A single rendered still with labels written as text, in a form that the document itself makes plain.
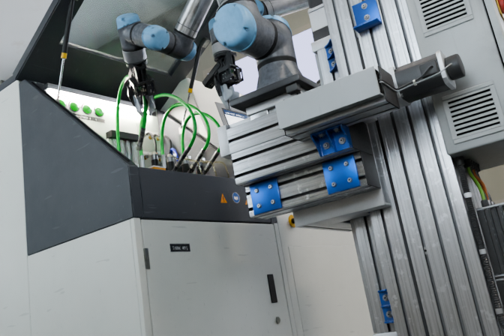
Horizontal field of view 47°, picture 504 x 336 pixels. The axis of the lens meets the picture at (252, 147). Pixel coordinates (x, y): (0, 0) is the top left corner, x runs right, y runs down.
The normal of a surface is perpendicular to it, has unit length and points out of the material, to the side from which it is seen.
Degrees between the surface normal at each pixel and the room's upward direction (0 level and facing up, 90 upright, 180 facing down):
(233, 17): 97
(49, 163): 90
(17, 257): 90
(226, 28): 97
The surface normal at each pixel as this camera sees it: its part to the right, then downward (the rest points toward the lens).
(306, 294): 0.76, -0.30
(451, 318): -0.54, -0.15
